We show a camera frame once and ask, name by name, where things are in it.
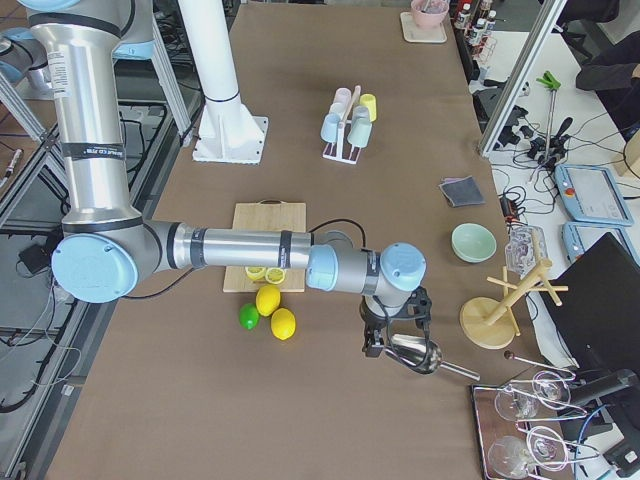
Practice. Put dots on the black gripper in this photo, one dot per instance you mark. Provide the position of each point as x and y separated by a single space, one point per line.
372 318

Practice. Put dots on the green cup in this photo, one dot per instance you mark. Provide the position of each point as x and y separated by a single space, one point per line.
360 133

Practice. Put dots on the pink cup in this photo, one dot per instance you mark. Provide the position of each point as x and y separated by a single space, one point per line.
343 96

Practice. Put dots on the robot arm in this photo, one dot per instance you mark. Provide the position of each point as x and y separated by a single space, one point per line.
108 248

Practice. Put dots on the light blue cup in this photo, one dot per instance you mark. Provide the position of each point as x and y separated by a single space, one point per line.
329 128

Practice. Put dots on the grey cup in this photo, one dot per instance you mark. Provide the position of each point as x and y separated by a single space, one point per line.
360 113

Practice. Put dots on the yellow cup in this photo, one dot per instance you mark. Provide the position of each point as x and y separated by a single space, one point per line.
369 101

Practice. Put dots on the white cup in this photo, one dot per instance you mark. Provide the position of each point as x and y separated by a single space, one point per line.
339 108

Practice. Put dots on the metal scoop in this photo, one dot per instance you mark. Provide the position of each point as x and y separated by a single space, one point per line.
430 357

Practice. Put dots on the wooden mug tree stand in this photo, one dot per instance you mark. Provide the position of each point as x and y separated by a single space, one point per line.
490 323

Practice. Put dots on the green bowl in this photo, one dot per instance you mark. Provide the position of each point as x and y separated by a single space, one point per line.
473 243

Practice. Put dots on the grey folded cloth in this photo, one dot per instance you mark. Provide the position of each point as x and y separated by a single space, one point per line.
460 192

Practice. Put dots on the lemon slice lower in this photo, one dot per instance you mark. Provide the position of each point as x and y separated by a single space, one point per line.
275 275

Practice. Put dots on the lemon slice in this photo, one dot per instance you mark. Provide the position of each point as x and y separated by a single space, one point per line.
275 275
254 273

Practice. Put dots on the whole yellow lemon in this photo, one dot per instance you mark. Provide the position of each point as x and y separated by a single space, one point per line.
268 299

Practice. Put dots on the black tray with glasses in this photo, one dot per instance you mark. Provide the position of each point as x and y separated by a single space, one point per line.
517 426

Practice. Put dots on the lemon slice upper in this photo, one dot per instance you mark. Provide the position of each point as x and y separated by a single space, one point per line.
254 273

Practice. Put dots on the green lime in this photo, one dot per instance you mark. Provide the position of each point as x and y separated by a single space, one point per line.
249 316

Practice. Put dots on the blue teach pendant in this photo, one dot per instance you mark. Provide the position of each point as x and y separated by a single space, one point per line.
590 194
578 237

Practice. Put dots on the bamboo cutting board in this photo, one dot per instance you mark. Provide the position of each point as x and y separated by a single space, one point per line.
262 216

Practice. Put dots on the beige tray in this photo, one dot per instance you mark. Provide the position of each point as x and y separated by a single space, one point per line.
414 33

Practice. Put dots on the pink bowl with ice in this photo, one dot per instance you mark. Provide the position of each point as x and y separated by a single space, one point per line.
429 14

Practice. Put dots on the white wire cup holder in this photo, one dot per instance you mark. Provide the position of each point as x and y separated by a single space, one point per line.
342 151

